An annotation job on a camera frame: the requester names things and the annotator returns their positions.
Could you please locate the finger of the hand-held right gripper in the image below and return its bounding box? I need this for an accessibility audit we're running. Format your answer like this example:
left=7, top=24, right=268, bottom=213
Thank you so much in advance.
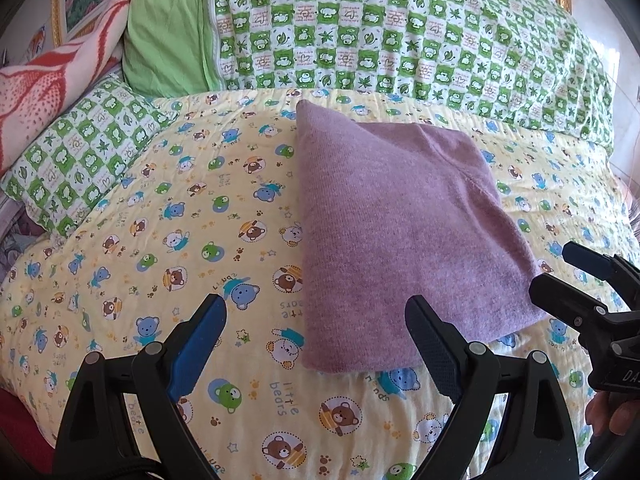
left=562, top=241, right=640, bottom=311
left=530, top=272, right=608, bottom=331

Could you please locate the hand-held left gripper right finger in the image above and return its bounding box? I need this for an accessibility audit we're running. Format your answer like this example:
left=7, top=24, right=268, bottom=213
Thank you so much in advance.
left=404, top=295, right=581, bottom=480

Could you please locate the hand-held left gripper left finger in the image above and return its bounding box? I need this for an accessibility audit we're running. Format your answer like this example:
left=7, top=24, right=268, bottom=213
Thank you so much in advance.
left=52, top=294, right=228, bottom=480

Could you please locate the purple knit sweater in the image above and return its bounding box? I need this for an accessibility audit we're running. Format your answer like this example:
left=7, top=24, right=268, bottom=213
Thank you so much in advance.
left=295, top=100, right=551, bottom=376

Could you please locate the person's right hand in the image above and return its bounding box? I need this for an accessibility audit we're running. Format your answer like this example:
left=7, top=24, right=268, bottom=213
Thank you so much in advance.
left=585, top=391, right=640, bottom=438

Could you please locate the yellow bear print blanket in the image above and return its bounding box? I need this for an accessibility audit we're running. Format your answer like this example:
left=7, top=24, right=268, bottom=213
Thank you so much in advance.
left=0, top=87, right=640, bottom=480

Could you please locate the dark red cloth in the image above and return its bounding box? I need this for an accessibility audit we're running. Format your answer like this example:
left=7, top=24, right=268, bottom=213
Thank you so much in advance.
left=0, top=390, right=56, bottom=466

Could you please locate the grey floral cloth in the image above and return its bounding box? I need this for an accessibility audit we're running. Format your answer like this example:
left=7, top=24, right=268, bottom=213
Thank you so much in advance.
left=0, top=195, right=51, bottom=271

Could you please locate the green checked pillow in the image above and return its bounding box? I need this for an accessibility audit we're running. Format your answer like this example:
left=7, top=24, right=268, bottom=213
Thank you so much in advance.
left=0, top=72, right=176, bottom=238

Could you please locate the green checked quilt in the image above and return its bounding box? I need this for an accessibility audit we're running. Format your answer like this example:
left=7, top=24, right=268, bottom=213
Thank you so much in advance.
left=207, top=0, right=616, bottom=148

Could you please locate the red and white blanket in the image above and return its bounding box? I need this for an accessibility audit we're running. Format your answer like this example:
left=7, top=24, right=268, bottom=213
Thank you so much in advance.
left=0, top=0, right=133, bottom=178

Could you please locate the plain green pillow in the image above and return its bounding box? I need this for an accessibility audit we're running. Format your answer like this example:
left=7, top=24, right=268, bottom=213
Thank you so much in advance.
left=122, top=0, right=221, bottom=98

